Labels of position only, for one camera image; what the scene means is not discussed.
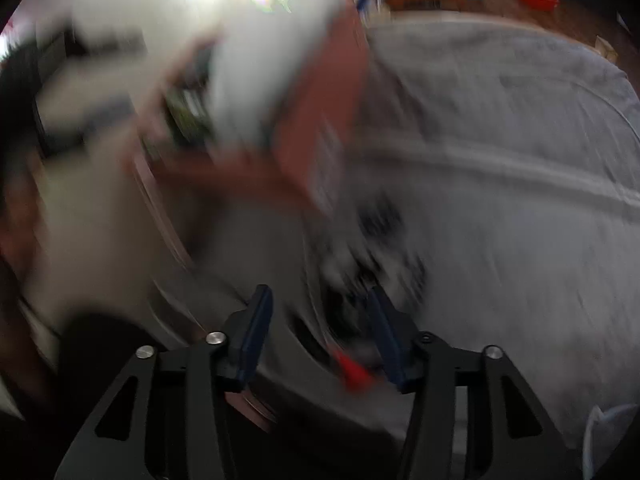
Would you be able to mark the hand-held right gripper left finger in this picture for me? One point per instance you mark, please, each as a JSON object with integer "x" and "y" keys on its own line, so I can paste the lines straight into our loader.
{"x": 255, "y": 330}

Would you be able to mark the pink cardboard box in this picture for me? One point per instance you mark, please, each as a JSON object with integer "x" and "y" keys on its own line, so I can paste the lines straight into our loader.
{"x": 320, "y": 125}

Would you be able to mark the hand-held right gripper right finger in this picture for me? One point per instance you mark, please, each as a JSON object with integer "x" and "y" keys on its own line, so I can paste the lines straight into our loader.
{"x": 392, "y": 340}

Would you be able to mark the small red cap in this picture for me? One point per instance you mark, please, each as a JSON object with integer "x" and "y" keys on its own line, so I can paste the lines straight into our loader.
{"x": 355, "y": 372}

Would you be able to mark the grey crest blanket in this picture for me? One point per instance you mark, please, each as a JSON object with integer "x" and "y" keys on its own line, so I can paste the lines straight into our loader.
{"x": 500, "y": 210}

